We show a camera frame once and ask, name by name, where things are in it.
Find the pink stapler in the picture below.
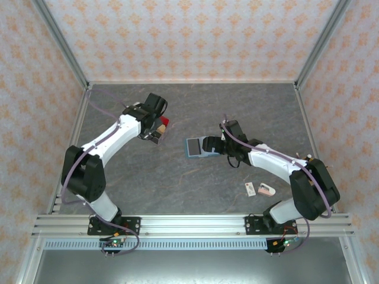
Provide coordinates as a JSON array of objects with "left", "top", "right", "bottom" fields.
[{"left": 258, "top": 182, "right": 276, "bottom": 197}]

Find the controller circuit board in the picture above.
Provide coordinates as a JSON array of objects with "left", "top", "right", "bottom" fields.
[
  {"left": 266, "top": 236, "right": 300, "bottom": 255},
  {"left": 99, "top": 238, "right": 125, "bottom": 257}
]

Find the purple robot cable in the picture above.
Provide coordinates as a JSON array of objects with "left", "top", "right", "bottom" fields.
[
  {"left": 220, "top": 114, "right": 332, "bottom": 256},
  {"left": 60, "top": 88, "right": 142, "bottom": 257}
]

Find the blue card holder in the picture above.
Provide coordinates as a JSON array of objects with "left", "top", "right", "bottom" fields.
[{"left": 184, "top": 136, "right": 221, "bottom": 160}]

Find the grey slotted cable duct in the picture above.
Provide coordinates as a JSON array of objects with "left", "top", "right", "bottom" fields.
[{"left": 43, "top": 238, "right": 269, "bottom": 251}]

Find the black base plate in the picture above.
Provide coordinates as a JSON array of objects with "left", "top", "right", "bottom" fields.
[
  {"left": 244, "top": 215, "right": 298, "bottom": 236},
  {"left": 87, "top": 216, "right": 142, "bottom": 236}
]

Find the aluminium mounting rail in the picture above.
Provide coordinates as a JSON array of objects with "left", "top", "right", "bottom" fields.
[{"left": 31, "top": 215, "right": 355, "bottom": 237}]

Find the aluminium frame post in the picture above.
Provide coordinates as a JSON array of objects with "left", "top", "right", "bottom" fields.
[
  {"left": 294, "top": 0, "right": 355, "bottom": 89},
  {"left": 31, "top": 0, "right": 91, "bottom": 91}
]

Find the aluminium side rail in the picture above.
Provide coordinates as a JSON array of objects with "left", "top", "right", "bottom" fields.
[
  {"left": 294, "top": 83, "right": 339, "bottom": 214},
  {"left": 46, "top": 84, "right": 93, "bottom": 215}
]

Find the aluminium frame leg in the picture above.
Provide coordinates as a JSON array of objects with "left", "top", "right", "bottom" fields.
[
  {"left": 339, "top": 236, "right": 367, "bottom": 284},
  {"left": 14, "top": 236, "right": 45, "bottom": 284}
]

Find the grey metal panel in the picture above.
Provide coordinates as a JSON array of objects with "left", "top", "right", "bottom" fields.
[{"left": 31, "top": 250, "right": 355, "bottom": 284}]

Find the dark grey card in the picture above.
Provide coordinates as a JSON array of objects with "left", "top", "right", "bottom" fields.
[{"left": 187, "top": 138, "right": 201, "bottom": 156}]

